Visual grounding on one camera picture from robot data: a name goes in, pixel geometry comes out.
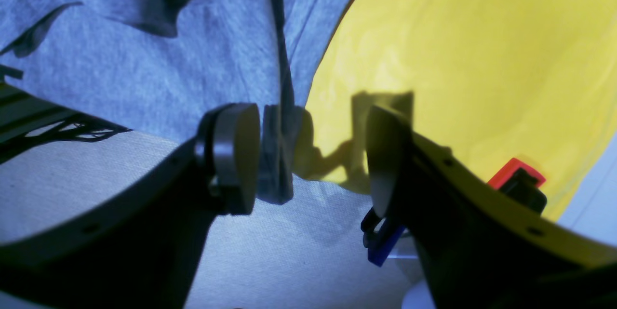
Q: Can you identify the yellow table cloth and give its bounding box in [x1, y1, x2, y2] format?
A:
[294, 0, 617, 221]

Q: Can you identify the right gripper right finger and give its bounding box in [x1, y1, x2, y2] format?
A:
[366, 106, 616, 309]

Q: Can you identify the grey t-shirt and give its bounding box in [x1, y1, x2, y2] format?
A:
[1, 0, 394, 309]

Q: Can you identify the black blue clamp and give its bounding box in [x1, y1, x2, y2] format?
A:
[361, 157, 548, 267]

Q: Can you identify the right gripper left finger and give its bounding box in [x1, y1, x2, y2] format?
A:
[1, 103, 260, 309]

